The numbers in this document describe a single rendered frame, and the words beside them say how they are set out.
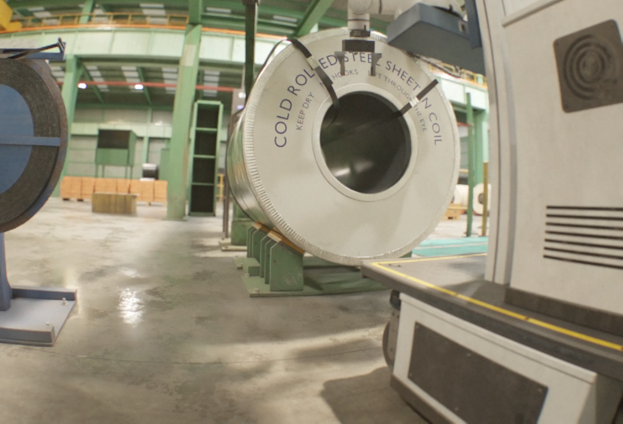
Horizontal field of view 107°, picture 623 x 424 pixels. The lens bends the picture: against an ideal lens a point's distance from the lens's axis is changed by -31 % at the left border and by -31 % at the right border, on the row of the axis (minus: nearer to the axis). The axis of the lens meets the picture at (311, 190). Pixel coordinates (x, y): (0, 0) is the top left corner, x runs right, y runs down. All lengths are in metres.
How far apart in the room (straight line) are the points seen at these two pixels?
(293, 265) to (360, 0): 1.23
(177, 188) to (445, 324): 5.65
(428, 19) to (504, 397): 0.78
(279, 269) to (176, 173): 4.56
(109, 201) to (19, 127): 6.08
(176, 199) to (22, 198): 4.91
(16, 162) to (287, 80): 1.16
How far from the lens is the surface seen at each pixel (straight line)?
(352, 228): 1.56
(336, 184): 1.52
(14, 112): 1.33
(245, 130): 1.44
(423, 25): 0.83
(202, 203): 7.78
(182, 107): 6.22
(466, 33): 0.91
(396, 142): 1.86
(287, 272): 1.69
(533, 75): 0.62
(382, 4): 1.30
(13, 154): 1.30
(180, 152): 6.07
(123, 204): 7.22
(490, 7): 0.89
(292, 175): 1.46
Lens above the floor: 0.49
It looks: 1 degrees up
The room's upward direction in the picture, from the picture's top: 2 degrees clockwise
